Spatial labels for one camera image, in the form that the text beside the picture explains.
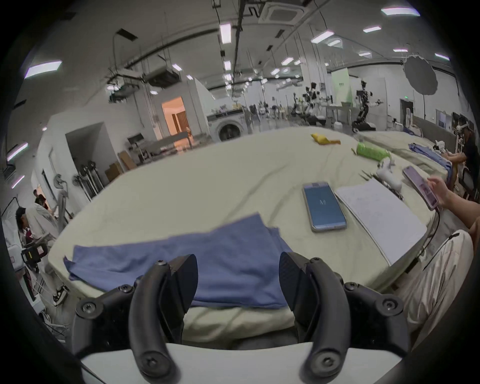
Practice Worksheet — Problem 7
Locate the white hand controller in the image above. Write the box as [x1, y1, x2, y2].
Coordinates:
[376, 157, 404, 196]

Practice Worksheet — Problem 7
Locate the smartphone with blue screen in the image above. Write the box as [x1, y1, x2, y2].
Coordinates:
[302, 181, 348, 232]

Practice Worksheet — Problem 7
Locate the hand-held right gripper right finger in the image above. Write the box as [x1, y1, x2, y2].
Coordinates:
[279, 251, 410, 381]

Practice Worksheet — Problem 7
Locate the brown carton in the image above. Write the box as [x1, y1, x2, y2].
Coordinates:
[104, 150, 138, 183]

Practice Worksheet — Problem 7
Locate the grey reflector on stand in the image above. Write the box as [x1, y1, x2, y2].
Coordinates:
[403, 54, 439, 121]

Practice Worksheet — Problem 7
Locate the blue garment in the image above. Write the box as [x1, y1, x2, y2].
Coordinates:
[409, 142, 452, 169]

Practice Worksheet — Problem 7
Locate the group of people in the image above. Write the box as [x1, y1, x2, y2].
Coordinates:
[14, 188, 71, 301]

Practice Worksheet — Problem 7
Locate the black cable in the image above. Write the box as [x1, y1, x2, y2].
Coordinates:
[420, 208, 441, 259]

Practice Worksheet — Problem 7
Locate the white paper sheet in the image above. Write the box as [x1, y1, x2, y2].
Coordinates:
[334, 179, 428, 266]

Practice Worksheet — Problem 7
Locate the white washing machine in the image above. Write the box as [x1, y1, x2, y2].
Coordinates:
[207, 109, 250, 142]

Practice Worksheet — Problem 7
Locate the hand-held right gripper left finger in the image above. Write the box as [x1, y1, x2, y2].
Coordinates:
[73, 254, 198, 381]

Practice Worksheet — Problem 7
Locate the green bag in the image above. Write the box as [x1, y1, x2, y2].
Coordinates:
[355, 142, 391, 161]

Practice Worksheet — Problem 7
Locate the yellow crumpled bag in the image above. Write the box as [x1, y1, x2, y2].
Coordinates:
[310, 133, 342, 146]

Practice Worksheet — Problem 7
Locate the long metal table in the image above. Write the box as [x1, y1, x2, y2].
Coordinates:
[137, 130, 196, 158]

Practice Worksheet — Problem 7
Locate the black humanoid robot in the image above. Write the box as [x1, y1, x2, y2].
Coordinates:
[352, 79, 385, 132]

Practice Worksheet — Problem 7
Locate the bed with pale green sheet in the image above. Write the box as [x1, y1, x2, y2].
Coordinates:
[360, 129, 452, 181]
[47, 125, 440, 340]

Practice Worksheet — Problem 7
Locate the blue cloth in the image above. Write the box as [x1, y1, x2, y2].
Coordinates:
[63, 212, 297, 310]

